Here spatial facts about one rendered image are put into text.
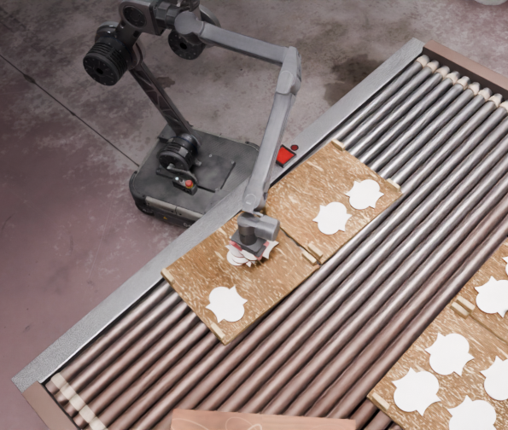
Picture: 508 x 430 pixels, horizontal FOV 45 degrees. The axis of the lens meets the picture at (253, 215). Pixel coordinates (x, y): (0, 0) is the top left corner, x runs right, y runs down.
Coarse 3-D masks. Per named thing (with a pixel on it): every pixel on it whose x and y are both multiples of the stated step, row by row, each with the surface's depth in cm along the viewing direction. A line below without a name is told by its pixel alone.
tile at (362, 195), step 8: (360, 184) 222; (368, 184) 222; (376, 184) 222; (352, 192) 220; (360, 192) 220; (368, 192) 220; (376, 192) 220; (352, 200) 218; (360, 200) 218; (368, 200) 218; (376, 200) 218; (360, 208) 216
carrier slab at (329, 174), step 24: (312, 168) 229; (336, 168) 228; (360, 168) 227; (288, 192) 224; (312, 192) 223; (336, 192) 222; (384, 192) 220; (288, 216) 218; (312, 216) 217; (360, 216) 216; (312, 240) 212; (336, 240) 211
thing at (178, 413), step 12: (180, 420) 170; (192, 420) 170; (204, 420) 170; (216, 420) 169; (228, 420) 169; (240, 420) 169; (252, 420) 169; (264, 420) 168; (276, 420) 168; (288, 420) 168; (300, 420) 168; (312, 420) 168; (324, 420) 167; (336, 420) 167; (348, 420) 167
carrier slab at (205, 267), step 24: (216, 240) 214; (288, 240) 212; (192, 264) 210; (216, 264) 209; (264, 264) 208; (288, 264) 207; (192, 288) 204; (240, 288) 203; (264, 288) 203; (288, 288) 202; (264, 312) 198; (216, 336) 195
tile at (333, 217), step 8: (320, 208) 218; (328, 208) 217; (336, 208) 217; (344, 208) 217; (320, 216) 216; (328, 216) 216; (336, 216) 215; (344, 216) 215; (320, 224) 214; (328, 224) 214; (336, 224) 213; (344, 224) 213; (328, 232) 212; (336, 232) 212
